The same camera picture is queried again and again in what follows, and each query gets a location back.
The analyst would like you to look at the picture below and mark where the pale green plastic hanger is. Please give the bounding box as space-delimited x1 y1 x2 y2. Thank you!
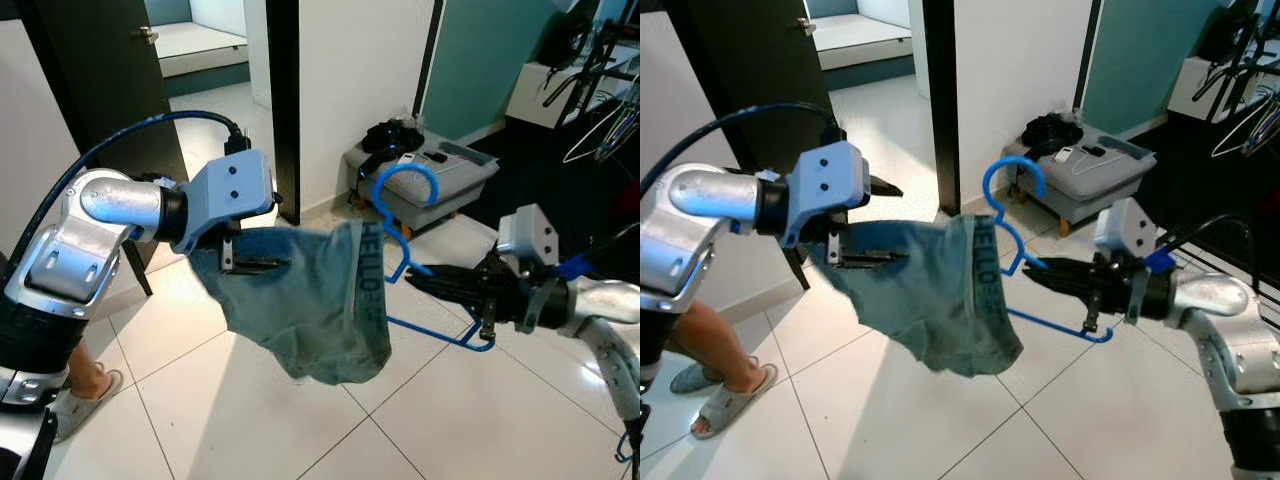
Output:
1210 85 1280 159
562 100 641 166

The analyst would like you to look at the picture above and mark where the black door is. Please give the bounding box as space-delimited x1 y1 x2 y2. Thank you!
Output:
665 0 851 291
18 0 191 296

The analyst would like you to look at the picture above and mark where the grey storage ottoman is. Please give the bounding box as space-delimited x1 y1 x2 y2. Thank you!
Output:
1020 128 1159 236
343 140 501 239

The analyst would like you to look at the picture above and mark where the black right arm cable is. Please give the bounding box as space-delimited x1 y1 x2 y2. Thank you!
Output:
555 222 641 466
1150 213 1261 296

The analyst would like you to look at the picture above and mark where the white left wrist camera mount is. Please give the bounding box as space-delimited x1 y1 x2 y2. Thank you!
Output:
172 148 281 256
780 140 871 249

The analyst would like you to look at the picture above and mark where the black bundle of straps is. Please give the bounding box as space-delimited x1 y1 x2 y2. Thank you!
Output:
362 118 426 176
1020 112 1086 161

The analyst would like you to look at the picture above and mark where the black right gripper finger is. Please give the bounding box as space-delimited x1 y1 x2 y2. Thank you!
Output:
405 262 491 283
1023 275 1095 306
1020 258 1097 278
408 280 489 313

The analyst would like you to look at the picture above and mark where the white bed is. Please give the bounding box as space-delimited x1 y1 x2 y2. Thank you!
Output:
805 10 916 91
145 0 251 99

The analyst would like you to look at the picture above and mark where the black metal clothes rack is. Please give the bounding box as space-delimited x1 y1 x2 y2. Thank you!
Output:
540 0 641 166
1205 0 1280 151

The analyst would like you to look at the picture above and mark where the blue plastic hanger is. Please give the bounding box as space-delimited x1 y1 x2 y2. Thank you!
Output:
372 163 498 353
982 155 1116 344

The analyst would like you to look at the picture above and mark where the black bag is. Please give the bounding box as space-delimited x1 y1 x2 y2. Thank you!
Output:
1195 5 1246 63
545 10 591 71

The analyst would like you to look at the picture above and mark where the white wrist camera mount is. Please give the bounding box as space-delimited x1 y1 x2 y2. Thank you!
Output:
1095 197 1161 266
497 203 561 266
780 140 871 249
172 148 281 256

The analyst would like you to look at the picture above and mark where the black door frame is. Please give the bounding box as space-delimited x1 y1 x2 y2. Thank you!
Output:
1075 0 1103 136
413 0 448 121
265 0 301 226
920 0 961 216

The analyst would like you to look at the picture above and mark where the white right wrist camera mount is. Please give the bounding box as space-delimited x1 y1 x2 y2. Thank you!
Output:
1095 197 1161 266
497 203 561 266

